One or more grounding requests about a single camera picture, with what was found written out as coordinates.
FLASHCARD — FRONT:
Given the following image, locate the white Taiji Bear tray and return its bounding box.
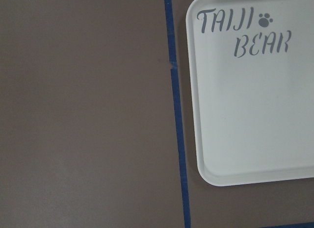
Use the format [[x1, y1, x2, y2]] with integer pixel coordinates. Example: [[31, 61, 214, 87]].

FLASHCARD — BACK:
[[185, 0, 314, 186]]

